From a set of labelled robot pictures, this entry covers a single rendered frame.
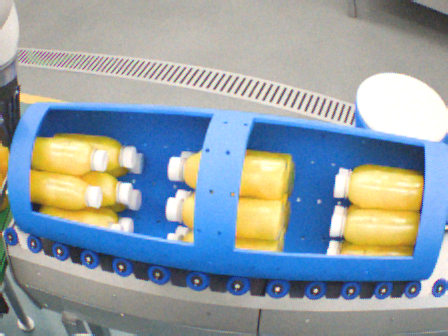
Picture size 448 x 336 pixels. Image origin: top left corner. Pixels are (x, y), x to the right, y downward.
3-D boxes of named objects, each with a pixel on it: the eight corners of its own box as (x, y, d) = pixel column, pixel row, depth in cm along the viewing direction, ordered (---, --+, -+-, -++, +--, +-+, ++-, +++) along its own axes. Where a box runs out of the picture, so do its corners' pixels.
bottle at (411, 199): (422, 200, 133) (342, 193, 136) (418, 218, 139) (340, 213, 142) (424, 169, 137) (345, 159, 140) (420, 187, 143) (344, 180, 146)
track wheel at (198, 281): (211, 275, 149) (214, 273, 151) (188, 266, 150) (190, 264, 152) (204, 295, 150) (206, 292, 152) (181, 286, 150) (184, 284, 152)
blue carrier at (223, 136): (421, 304, 142) (450, 225, 121) (29, 257, 157) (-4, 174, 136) (432, 203, 161) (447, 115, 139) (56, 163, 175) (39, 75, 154)
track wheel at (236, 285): (253, 279, 148) (254, 277, 150) (229, 272, 148) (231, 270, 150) (244, 299, 148) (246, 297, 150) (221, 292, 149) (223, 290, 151)
